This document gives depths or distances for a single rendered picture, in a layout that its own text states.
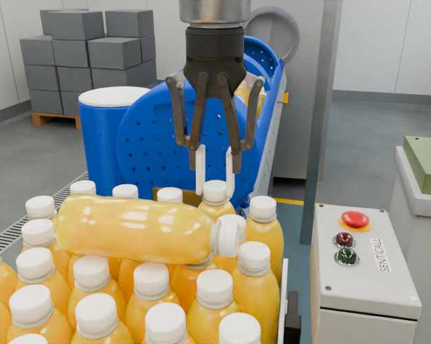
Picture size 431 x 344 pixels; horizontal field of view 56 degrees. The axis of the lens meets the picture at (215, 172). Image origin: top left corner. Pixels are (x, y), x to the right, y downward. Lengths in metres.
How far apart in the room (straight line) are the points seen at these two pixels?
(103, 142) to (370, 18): 4.71
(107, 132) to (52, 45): 3.23
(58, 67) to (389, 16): 3.95
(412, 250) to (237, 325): 0.66
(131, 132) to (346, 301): 0.51
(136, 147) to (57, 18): 3.80
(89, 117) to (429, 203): 1.08
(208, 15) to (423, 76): 5.52
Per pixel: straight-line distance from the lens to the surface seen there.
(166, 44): 6.25
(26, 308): 0.46
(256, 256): 0.49
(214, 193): 0.60
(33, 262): 0.52
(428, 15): 5.87
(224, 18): 0.51
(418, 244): 1.00
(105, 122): 1.46
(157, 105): 0.77
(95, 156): 1.54
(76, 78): 4.57
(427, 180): 0.95
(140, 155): 0.81
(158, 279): 0.46
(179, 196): 0.62
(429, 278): 1.06
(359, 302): 0.47
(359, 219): 0.57
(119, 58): 4.26
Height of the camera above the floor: 1.39
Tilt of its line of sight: 24 degrees down
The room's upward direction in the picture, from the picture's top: straight up
